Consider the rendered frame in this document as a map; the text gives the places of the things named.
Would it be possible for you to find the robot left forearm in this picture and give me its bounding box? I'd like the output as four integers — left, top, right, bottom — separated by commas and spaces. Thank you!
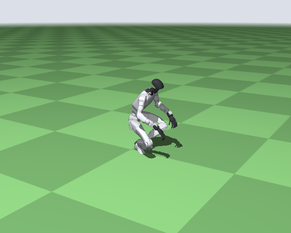
160, 104, 172, 115

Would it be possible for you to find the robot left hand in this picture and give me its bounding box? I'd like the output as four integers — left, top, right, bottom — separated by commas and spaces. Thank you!
167, 112, 178, 128

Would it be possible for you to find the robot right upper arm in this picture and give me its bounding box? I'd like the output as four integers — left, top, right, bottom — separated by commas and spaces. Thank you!
136, 95, 146, 119

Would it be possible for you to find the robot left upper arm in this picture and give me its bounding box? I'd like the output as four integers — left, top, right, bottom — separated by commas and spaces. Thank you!
154, 92, 162, 108

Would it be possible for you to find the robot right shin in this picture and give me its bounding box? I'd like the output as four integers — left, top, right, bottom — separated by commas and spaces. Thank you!
137, 141, 151, 150

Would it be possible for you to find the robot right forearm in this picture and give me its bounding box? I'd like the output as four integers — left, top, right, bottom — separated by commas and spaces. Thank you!
138, 114, 158, 128

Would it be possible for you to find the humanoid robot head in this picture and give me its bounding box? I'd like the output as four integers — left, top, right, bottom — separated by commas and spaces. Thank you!
145, 79, 164, 96

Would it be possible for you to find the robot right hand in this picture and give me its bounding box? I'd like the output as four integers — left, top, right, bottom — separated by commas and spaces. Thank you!
153, 125, 165, 140

